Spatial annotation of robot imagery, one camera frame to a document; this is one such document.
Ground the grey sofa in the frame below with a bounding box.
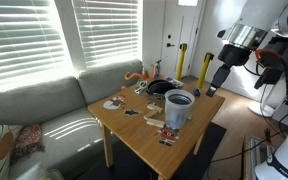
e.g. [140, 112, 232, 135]
[0, 60, 142, 180]

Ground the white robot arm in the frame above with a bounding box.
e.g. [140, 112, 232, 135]
[207, 0, 288, 97]

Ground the wooden table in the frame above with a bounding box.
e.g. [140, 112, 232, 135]
[88, 85, 225, 180]

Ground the translucent plastic cup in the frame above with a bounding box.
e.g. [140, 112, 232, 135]
[165, 89, 195, 129]

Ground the black rug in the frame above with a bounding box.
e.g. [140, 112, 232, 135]
[75, 123, 226, 180]

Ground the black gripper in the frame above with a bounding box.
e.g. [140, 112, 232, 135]
[206, 44, 251, 97]

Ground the yellow post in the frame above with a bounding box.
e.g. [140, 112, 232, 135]
[197, 52, 214, 90]
[176, 43, 187, 80]

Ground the snowman figure cutout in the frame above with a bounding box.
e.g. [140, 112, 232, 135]
[103, 95, 125, 110]

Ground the red patterned cloth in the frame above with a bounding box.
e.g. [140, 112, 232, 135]
[11, 124, 45, 164]

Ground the yellow post left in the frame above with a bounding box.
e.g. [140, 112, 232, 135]
[176, 43, 187, 80]

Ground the wooden block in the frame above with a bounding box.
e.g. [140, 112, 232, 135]
[147, 103, 163, 113]
[147, 119, 165, 128]
[144, 109, 159, 120]

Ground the yellow post right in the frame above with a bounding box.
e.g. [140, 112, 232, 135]
[197, 52, 214, 90]

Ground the orange octopus plush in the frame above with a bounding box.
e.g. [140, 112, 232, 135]
[124, 66, 153, 81]

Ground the santa figure cutout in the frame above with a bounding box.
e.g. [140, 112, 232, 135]
[158, 128, 179, 146]

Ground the white door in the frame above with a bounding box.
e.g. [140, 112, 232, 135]
[161, 0, 205, 78]

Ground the black frying pan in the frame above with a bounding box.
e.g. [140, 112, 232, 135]
[146, 80, 175, 97]

